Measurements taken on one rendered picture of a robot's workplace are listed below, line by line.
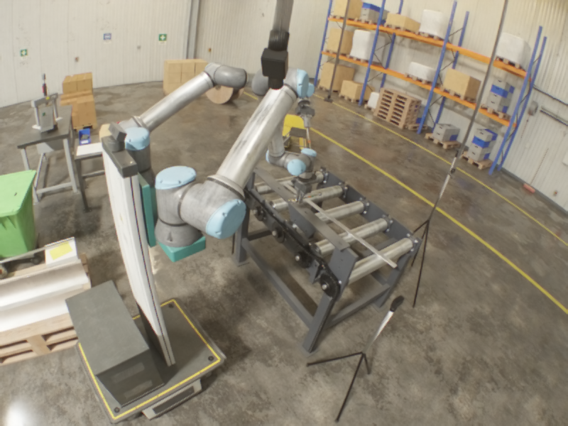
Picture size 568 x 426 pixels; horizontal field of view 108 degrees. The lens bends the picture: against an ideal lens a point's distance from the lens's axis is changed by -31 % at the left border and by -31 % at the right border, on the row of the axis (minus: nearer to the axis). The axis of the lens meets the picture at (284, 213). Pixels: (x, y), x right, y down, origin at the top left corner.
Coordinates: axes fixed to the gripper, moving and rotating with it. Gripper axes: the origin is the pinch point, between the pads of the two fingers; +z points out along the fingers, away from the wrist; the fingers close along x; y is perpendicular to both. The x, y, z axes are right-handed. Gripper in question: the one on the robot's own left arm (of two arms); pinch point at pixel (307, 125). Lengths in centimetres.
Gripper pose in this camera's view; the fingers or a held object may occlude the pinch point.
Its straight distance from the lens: 204.6
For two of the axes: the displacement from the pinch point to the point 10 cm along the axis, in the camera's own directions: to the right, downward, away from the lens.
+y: 4.9, -2.3, -8.4
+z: 0.8, 9.7, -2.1
